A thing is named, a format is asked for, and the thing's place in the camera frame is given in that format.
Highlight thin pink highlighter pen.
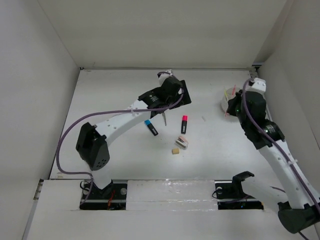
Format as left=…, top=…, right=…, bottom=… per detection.
left=224, top=84, right=237, bottom=118

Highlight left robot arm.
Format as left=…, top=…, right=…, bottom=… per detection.
left=75, top=76, right=192, bottom=199

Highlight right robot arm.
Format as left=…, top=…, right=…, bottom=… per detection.
left=227, top=90, right=320, bottom=234

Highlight white round compartment container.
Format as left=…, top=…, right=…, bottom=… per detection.
left=220, top=85, right=240, bottom=117

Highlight pink black thick highlighter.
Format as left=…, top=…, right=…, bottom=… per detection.
left=180, top=115, right=188, bottom=134

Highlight blue black thick highlighter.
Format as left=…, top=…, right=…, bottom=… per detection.
left=144, top=120, right=159, bottom=136

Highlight pink eraser in sleeve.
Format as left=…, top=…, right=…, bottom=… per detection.
left=175, top=135, right=189, bottom=150

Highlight small tan eraser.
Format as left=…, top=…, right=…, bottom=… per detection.
left=171, top=148, right=180, bottom=155

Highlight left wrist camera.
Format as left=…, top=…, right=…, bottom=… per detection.
left=157, top=69, right=173, bottom=85

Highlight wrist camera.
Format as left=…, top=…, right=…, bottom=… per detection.
left=157, top=69, right=173, bottom=85
left=248, top=77, right=267, bottom=95

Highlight black handled scissors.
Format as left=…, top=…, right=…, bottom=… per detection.
left=161, top=112, right=167, bottom=126

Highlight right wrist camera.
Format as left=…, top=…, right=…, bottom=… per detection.
left=248, top=77, right=267, bottom=95

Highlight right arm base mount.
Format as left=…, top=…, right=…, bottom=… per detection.
left=211, top=171, right=264, bottom=210

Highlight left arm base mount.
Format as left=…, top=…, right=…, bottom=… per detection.
left=79, top=180, right=128, bottom=211

